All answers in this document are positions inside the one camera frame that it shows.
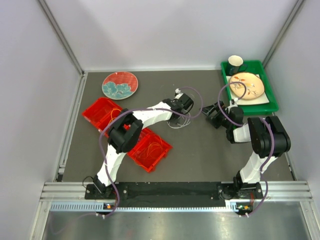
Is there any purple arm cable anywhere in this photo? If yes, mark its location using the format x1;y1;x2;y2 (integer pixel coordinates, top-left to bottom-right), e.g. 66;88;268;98
217;81;276;218
98;86;204;218

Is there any white cable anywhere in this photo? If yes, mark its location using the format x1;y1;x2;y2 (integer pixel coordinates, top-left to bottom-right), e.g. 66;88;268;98
166;113;192;130

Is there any aluminium frame rail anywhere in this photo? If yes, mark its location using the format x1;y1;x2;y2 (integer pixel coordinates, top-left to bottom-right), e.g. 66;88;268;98
31;181;320;240

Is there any orange cable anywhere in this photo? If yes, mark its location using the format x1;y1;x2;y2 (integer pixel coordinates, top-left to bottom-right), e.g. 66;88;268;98
133;141;168;166

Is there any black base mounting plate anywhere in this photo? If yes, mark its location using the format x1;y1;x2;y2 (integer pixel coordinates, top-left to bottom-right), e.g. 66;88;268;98
84;181;263;208

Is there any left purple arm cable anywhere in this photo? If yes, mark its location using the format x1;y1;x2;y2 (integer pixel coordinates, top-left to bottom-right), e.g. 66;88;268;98
98;86;204;218

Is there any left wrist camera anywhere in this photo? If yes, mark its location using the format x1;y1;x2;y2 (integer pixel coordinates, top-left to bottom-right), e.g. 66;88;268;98
174;88;186;101

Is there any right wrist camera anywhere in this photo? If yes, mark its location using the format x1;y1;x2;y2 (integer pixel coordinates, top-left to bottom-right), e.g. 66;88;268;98
229;97;239;108

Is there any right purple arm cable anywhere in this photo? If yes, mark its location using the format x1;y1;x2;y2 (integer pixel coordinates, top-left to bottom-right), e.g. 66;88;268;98
217;81;276;218

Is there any dark green mug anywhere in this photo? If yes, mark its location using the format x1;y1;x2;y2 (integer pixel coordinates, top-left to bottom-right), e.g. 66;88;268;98
225;55;248;76

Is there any red compartment tray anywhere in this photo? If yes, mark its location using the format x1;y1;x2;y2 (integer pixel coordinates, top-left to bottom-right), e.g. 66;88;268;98
82;97;173;173

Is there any red floral plate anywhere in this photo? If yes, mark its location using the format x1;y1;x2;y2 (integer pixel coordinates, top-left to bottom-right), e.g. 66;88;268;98
101;71;139;100

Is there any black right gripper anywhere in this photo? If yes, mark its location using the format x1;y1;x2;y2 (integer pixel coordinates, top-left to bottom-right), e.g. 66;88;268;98
200;100;233;129

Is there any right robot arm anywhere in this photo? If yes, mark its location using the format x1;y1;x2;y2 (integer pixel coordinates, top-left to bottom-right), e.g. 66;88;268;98
201;101;291;200

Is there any beige bird plate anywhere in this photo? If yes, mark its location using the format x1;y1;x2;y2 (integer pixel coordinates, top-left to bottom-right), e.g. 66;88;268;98
229;72;265;100

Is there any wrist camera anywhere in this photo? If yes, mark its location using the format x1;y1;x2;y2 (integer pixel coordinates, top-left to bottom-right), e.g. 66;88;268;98
229;97;239;108
174;88;186;101

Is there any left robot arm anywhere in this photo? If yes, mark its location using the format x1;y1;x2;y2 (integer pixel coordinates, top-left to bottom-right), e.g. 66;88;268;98
93;92;194;199

